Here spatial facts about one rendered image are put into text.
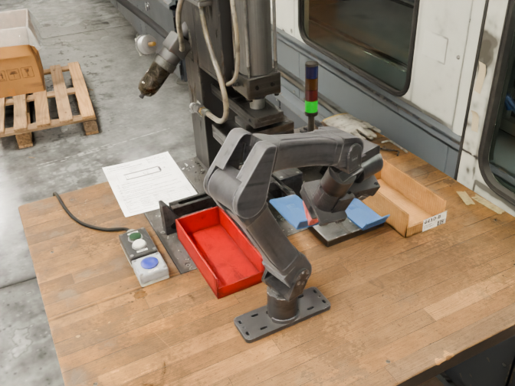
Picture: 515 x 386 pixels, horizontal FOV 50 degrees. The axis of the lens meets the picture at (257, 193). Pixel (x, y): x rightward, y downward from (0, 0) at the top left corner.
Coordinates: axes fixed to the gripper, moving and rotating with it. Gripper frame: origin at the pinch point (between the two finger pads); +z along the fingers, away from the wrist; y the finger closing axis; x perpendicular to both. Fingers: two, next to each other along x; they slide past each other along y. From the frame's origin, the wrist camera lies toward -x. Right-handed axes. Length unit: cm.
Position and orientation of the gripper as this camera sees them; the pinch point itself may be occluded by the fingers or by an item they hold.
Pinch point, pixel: (311, 221)
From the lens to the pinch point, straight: 124.1
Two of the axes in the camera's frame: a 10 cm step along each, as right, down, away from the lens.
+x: -9.1, 1.8, -3.8
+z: -2.3, 5.4, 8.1
